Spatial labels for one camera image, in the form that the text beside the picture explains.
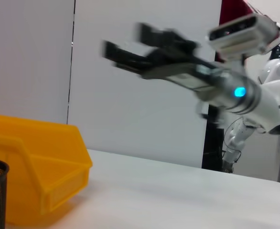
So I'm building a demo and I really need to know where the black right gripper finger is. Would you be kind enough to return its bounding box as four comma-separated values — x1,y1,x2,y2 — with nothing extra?
134,22,200,59
99,40,159,76

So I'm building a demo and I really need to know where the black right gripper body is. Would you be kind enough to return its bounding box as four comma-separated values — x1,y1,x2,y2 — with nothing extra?
140,47,223,93

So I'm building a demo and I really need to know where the dark red panel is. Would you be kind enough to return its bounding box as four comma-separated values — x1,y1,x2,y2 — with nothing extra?
219,0,262,26

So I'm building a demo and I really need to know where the black vertical stand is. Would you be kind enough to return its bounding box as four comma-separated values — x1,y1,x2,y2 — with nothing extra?
201,51,226,171

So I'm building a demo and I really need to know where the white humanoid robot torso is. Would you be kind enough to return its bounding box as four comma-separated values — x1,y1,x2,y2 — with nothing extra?
222,22,280,173

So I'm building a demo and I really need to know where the yellow plastic bin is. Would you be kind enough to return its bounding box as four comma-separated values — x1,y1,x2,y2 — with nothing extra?
0,113,93,225

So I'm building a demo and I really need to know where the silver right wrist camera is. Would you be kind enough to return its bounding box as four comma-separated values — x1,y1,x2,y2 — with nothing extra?
206,13,280,70

